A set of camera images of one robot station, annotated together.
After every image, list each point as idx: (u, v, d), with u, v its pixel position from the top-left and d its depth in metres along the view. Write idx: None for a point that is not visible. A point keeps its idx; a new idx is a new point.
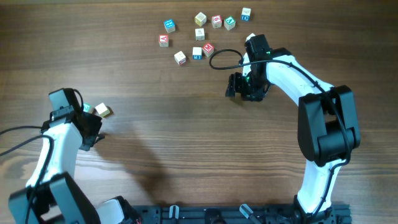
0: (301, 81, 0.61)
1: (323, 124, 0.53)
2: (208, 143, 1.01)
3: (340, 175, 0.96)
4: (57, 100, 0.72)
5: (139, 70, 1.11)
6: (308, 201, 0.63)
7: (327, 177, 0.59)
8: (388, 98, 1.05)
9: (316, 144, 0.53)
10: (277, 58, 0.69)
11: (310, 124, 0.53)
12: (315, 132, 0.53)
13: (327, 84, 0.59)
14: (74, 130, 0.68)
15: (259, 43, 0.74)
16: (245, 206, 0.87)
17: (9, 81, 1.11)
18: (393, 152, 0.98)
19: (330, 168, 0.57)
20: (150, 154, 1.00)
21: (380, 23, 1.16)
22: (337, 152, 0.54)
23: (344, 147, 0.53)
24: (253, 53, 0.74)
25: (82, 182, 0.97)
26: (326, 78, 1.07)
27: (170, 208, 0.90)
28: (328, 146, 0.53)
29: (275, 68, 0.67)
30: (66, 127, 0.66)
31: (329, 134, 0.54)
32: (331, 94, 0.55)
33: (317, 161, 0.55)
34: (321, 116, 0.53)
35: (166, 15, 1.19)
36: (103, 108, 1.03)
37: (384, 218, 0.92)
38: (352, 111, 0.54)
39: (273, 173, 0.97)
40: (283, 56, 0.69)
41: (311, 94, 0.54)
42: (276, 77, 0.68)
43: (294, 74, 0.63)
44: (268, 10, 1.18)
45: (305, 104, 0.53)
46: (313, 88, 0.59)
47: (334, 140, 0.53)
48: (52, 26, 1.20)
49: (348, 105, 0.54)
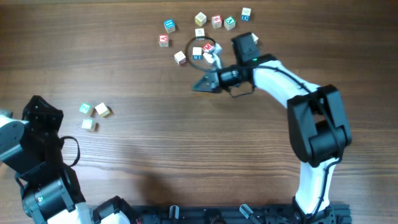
0: (288, 83, 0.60)
1: (312, 126, 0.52)
2: (207, 143, 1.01)
3: (340, 175, 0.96)
4: (20, 160, 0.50)
5: (139, 70, 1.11)
6: (307, 203, 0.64)
7: (323, 177, 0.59)
8: (389, 98, 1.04)
9: (308, 145, 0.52)
10: (263, 63, 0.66)
11: (300, 126, 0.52)
12: (306, 134, 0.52)
13: (313, 86, 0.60)
14: (81, 208, 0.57)
15: (246, 43, 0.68)
16: (245, 206, 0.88)
17: (9, 81, 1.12)
18: (393, 152, 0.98)
19: (324, 167, 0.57)
20: (148, 154, 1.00)
21: (381, 23, 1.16)
22: (330, 152, 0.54)
23: (336, 147, 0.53)
24: (239, 55, 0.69)
25: (82, 182, 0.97)
26: (326, 78, 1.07)
27: (170, 208, 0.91)
28: (319, 147, 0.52)
29: (260, 73, 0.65)
30: (77, 217, 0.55)
31: (319, 135, 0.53)
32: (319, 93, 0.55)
33: (310, 162, 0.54)
34: (309, 117, 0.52)
35: (165, 15, 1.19)
36: (103, 107, 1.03)
37: (384, 218, 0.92)
38: (341, 110, 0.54)
39: (273, 173, 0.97)
40: (268, 61, 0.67)
41: (300, 97, 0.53)
42: (262, 81, 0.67)
43: (280, 78, 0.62)
44: (268, 10, 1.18)
45: (293, 106, 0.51)
46: (299, 89, 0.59)
47: (326, 140, 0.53)
48: (52, 26, 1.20)
49: (336, 105, 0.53)
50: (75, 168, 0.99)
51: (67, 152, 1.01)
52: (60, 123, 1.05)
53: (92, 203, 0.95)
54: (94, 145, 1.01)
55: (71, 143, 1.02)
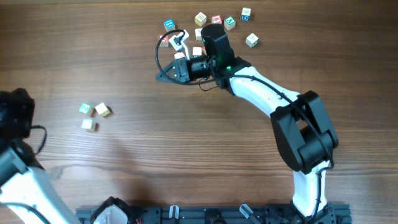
0: (268, 94, 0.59)
1: (298, 134, 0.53)
2: (207, 143, 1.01)
3: (339, 175, 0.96)
4: None
5: (139, 70, 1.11)
6: (304, 205, 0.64)
7: (317, 181, 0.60)
8: (388, 98, 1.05)
9: (298, 155, 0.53)
10: (239, 73, 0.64)
11: (287, 137, 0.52)
12: (293, 144, 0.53)
13: (293, 93, 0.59)
14: (40, 173, 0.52)
15: (222, 45, 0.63)
16: (245, 206, 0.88)
17: (9, 81, 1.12)
18: (393, 152, 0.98)
19: (317, 171, 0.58)
20: (148, 153, 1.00)
21: (381, 23, 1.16)
22: (320, 157, 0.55)
23: (324, 152, 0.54)
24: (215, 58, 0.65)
25: (82, 182, 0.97)
26: (326, 78, 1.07)
27: (170, 208, 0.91)
28: (309, 155, 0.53)
29: (237, 82, 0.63)
30: (33, 180, 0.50)
31: (306, 143, 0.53)
32: (300, 101, 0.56)
33: (303, 170, 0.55)
34: (294, 127, 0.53)
35: (165, 15, 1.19)
36: (103, 107, 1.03)
37: (384, 218, 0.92)
38: (324, 114, 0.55)
39: (273, 173, 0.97)
40: (244, 70, 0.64)
41: (281, 109, 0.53)
42: (239, 91, 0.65)
43: (257, 87, 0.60)
44: (268, 10, 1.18)
45: (278, 121, 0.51)
46: (280, 99, 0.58)
47: (314, 147, 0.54)
48: (52, 26, 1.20)
49: (319, 111, 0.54)
50: (75, 168, 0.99)
51: (67, 153, 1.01)
52: (60, 123, 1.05)
53: (92, 203, 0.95)
54: (93, 146, 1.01)
55: (71, 143, 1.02)
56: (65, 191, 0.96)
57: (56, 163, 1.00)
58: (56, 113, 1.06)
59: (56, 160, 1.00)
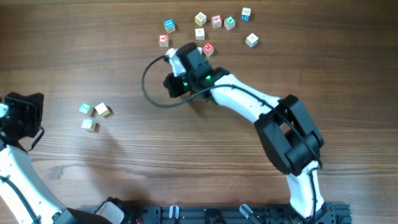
0: (249, 101, 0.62)
1: (283, 139, 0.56)
2: (207, 143, 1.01)
3: (339, 175, 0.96)
4: None
5: (139, 70, 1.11)
6: (302, 206, 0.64)
7: (310, 182, 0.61)
8: (388, 98, 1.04)
9: (285, 160, 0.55)
10: (217, 81, 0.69)
11: (273, 144, 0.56)
12: (280, 149, 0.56)
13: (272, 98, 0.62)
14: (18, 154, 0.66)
15: (195, 58, 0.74)
16: (245, 206, 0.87)
17: (9, 81, 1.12)
18: (393, 152, 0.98)
19: (308, 171, 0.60)
20: (148, 153, 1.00)
21: (381, 23, 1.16)
22: (307, 158, 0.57)
23: (311, 153, 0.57)
24: (192, 70, 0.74)
25: (82, 182, 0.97)
26: (326, 78, 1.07)
27: (170, 208, 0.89)
28: (296, 158, 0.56)
29: (218, 91, 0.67)
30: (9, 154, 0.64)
31: (293, 147, 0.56)
32: (280, 106, 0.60)
33: (293, 172, 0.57)
34: (278, 132, 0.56)
35: (165, 15, 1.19)
36: (103, 107, 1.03)
37: (384, 218, 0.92)
38: (306, 117, 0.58)
39: (273, 173, 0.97)
40: (222, 78, 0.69)
41: (263, 117, 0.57)
42: (223, 99, 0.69)
43: (238, 95, 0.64)
44: (268, 10, 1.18)
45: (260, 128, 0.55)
46: (262, 106, 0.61)
47: (300, 150, 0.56)
48: (51, 26, 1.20)
49: (300, 114, 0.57)
50: (75, 168, 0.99)
51: (67, 153, 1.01)
52: (60, 123, 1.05)
53: (92, 203, 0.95)
54: (93, 145, 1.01)
55: (72, 143, 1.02)
56: (65, 191, 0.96)
57: (56, 163, 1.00)
58: (55, 113, 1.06)
59: (56, 160, 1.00)
